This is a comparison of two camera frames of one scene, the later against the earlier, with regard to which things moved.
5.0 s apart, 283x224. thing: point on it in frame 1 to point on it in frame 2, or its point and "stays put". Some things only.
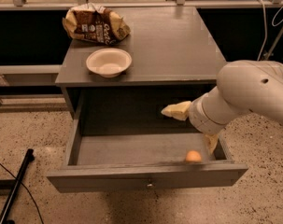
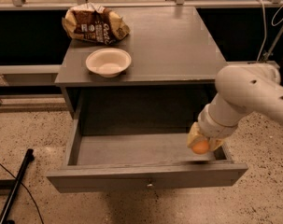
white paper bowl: (109, 63) stays put
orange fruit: (193, 156) to (200, 147)
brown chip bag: (95, 22) stays put
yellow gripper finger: (178, 111) to (194, 135)
